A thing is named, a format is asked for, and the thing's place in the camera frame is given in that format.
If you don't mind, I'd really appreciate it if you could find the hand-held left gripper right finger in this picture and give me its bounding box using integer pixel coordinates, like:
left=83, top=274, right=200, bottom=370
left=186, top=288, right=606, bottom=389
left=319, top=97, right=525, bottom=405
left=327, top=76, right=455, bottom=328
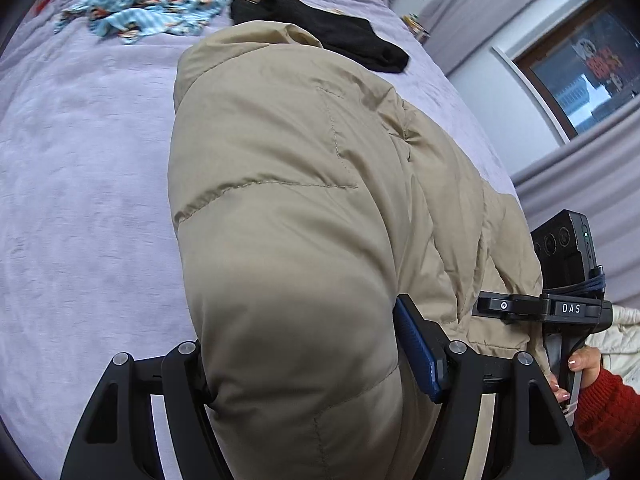
left=392, top=294, right=586, bottom=480

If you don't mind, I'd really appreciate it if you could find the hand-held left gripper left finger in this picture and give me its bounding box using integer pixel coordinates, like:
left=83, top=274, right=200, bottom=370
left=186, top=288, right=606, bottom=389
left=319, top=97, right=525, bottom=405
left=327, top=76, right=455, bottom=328
left=60, top=341, right=236, bottom=480

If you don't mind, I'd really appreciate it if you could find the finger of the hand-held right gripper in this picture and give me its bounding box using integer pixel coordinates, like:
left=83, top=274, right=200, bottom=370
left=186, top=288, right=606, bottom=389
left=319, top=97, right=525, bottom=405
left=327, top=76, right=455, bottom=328
left=472, top=291, right=552, bottom=324

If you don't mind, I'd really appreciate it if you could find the beige puffer jacket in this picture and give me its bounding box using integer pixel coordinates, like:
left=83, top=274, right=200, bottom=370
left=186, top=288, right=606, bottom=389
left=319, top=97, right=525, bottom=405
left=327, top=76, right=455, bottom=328
left=167, top=20, right=586, bottom=480

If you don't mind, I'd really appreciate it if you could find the person's right hand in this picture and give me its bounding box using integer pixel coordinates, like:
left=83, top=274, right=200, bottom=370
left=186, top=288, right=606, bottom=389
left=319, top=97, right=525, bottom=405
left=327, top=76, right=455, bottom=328
left=547, top=347, right=601, bottom=403

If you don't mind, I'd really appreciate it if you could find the white padded garment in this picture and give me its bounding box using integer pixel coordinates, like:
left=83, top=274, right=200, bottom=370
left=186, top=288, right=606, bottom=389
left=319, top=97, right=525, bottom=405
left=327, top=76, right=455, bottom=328
left=585, top=302, right=640, bottom=377

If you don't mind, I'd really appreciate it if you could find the grey purple curtain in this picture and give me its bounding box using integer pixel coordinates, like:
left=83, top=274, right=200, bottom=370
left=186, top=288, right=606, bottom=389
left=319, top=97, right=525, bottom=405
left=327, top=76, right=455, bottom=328
left=512, top=102, right=640, bottom=311
left=420, top=0, right=608, bottom=77

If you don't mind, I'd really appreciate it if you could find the window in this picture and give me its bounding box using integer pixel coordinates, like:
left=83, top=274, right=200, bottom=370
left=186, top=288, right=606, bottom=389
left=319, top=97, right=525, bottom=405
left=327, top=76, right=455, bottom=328
left=492, top=0, right=640, bottom=147

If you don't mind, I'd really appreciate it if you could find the window poster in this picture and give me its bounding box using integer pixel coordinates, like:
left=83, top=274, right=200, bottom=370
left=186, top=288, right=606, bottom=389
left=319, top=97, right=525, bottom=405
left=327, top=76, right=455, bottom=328
left=570, top=35, right=625, bottom=94

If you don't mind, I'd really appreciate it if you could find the purple fleece blanket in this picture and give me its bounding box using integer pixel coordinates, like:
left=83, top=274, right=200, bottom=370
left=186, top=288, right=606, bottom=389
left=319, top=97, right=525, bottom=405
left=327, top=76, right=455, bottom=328
left=0, top=0, right=518, bottom=466

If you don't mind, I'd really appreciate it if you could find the small colourful item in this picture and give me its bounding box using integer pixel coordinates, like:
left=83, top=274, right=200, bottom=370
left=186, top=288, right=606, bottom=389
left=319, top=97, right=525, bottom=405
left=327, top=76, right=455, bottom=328
left=402, top=12, right=431, bottom=44

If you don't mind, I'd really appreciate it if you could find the black garment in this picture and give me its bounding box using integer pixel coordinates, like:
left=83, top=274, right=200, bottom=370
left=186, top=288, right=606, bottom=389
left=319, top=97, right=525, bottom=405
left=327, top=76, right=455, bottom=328
left=230, top=0, right=411, bottom=75

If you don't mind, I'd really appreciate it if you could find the blue monkey print pajamas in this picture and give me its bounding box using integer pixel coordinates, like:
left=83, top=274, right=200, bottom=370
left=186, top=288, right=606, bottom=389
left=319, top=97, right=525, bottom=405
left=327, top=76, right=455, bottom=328
left=52, top=0, right=231, bottom=43

